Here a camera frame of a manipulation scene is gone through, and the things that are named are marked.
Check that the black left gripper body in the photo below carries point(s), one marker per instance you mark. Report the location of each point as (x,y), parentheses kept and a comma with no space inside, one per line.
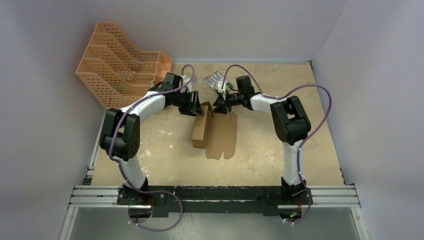
(183,101)

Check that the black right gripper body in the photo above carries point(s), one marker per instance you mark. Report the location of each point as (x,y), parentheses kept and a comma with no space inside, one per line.
(226,100)

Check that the brown cardboard box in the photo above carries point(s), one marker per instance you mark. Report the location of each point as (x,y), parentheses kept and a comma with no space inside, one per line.
(215,133)

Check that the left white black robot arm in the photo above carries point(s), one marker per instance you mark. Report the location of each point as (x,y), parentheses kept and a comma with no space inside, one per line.
(120,135)

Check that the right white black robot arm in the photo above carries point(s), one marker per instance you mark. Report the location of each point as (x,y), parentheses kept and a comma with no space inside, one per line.
(290,121)

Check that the pack of coloured markers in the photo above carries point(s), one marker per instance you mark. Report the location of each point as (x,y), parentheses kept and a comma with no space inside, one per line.
(215,77)

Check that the orange plastic file rack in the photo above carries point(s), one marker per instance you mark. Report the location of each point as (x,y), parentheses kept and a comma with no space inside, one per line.
(115,70)

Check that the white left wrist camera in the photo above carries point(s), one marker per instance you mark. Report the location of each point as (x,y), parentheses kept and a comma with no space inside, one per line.
(188,82)

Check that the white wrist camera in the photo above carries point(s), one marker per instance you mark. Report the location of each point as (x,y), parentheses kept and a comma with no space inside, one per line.
(188,82)
(221,88)

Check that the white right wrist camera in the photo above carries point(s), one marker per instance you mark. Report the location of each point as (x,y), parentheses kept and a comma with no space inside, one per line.
(221,88)

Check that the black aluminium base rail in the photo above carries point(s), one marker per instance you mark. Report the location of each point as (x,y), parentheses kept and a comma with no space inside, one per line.
(266,200)

